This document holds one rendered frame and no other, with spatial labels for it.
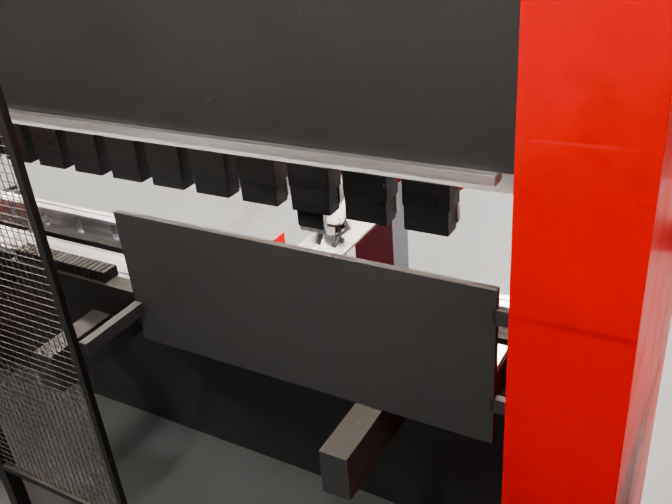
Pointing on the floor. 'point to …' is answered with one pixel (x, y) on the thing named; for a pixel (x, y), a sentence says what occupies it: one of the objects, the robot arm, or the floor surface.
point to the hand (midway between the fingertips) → (326, 240)
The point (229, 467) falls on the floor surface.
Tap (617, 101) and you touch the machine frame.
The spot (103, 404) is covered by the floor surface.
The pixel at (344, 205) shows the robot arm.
